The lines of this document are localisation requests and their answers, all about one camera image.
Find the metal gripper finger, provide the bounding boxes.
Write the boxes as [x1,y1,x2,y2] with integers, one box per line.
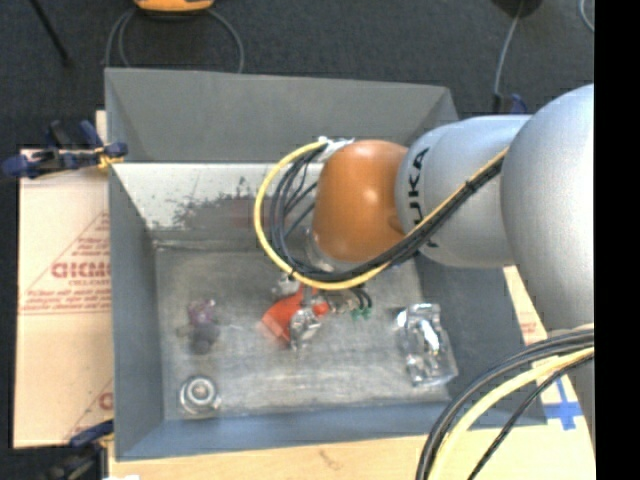
[271,271,303,300]
[288,307,322,352]

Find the purple and dark grey toy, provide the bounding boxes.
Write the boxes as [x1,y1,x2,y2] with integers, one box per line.
[176,297,222,356]

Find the grey metal bin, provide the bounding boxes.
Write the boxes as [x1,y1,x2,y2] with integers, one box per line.
[103,67,549,462]

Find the round silver metal cap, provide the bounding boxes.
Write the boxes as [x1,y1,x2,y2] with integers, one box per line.
[178,374,223,417]

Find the clear plastic bottle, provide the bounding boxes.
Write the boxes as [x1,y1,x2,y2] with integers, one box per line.
[394,302,459,388]

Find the red-orange plastic piece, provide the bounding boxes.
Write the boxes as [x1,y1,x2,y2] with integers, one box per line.
[260,287,331,347]

